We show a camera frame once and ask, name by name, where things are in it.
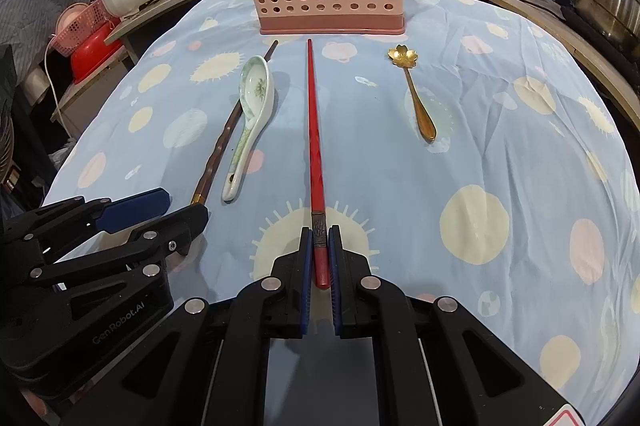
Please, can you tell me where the brown chopstick with gold band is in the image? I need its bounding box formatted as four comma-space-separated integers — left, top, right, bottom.
190, 38, 279, 208

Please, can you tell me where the white ceramic soup spoon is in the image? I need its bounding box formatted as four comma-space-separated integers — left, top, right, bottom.
221, 54, 277, 203

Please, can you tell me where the gold flower-shaped spoon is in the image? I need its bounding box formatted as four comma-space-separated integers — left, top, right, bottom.
387, 44, 437, 144

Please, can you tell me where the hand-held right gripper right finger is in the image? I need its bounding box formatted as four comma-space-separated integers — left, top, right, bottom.
327, 223, 576, 426

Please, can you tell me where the white cable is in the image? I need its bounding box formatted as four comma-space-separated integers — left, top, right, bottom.
45, 33, 68, 124

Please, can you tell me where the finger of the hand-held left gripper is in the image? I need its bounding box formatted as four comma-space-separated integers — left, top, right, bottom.
27, 204, 210, 287
0, 187, 172, 257

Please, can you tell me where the black induction cooktop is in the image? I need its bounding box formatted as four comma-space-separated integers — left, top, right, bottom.
560, 3, 640, 66

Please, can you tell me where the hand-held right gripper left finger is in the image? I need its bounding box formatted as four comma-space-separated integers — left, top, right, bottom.
60, 226, 313, 426

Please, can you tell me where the pink plastic basket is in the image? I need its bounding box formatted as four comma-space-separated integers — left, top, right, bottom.
51, 0, 121, 56

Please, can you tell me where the red plastic basin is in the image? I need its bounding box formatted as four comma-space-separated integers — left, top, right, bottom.
69, 23, 126, 84

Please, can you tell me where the red chopstick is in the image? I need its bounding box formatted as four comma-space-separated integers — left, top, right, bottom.
305, 38, 333, 291

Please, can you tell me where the wooden side shelf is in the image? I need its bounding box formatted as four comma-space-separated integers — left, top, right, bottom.
52, 50, 138, 137

